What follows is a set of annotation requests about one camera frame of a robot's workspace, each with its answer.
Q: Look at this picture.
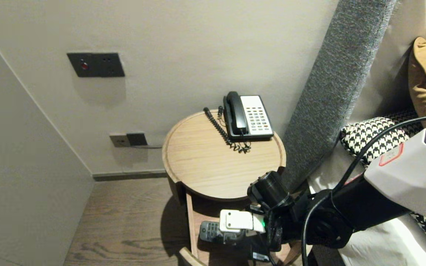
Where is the round wooden nightstand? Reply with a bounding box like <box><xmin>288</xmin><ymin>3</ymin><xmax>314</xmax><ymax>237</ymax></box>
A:
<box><xmin>162</xmin><ymin>110</ymin><xmax>287</xmax><ymax>207</ymax></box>

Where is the black telephone handset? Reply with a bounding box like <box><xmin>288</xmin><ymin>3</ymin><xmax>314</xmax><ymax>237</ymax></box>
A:
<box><xmin>226</xmin><ymin>91</ymin><xmax>248</xmax><ymax>136</ymax></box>

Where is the black white houndstooth pillow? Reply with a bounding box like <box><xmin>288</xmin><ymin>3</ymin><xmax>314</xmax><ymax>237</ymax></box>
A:
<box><xmin>341</xmin><ymin>109</ymin><xmax>426</xmax><ymax>255</ymax></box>

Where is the black tv remote control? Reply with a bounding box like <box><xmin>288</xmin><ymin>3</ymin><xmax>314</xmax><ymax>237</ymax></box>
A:
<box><xmin>199</xmin><ymin>221</ymin><xmax>244</xmax><ymax>245</ymax></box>

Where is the grey baseboard strip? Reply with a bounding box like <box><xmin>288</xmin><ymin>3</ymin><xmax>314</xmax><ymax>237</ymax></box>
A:
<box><xmin>93</xmin><ymin>170</ymin><xmax>168</xmax><ymax>182</ymax></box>

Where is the beige padded headboard panel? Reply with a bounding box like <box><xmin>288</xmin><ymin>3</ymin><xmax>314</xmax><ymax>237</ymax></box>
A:
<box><xmin>346</xmin><ymin>0</ymin><xmax>426</xmax><ymax>124</ymax></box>

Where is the black coiled telephone cord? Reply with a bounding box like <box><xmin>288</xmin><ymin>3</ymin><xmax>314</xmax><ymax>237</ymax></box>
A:
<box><xmin>203</xmin><ymin>106</ymin><xmax>251</xmax><ymax>154</ymax></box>

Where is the black and white telephone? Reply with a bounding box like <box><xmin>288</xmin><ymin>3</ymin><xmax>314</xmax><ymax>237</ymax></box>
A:
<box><xmin>223</xmin><ymin>95</ymin><xmax>274</xmax><ymax>141</ymax></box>

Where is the beige wall socket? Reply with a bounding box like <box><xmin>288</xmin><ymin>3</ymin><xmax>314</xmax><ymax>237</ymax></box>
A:
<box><xmin>109</xmin><ymin>134</ymin><xmax>131</xmax><ymax>149</ymax></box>

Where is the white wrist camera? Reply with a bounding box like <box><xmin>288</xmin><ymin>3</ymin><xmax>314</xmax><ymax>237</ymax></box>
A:
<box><xmin>219</xmin><ymin>209</ymin><xmax>266</xmax><ymax>234</ymax></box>

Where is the round wooden bedside table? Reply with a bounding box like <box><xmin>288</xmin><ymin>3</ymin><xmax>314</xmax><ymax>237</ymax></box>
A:
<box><xmin>178</xmin><ymin>187</ymin><xmax>302</xmax><ymax>266</ymax></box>

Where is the grey fabric headboard edge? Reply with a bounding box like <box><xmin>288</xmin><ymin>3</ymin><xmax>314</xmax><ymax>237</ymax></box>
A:
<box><xmin>280</xmin><ymin>0</ymin><xmax>398</xmax><ymax>194</ymax></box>

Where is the dark wall switch panel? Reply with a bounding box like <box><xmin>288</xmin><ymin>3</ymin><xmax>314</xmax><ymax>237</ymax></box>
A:
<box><xmin>67</xmin><ymin>52</ymin><xmax>125</xmax><ymax>78</ymax></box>

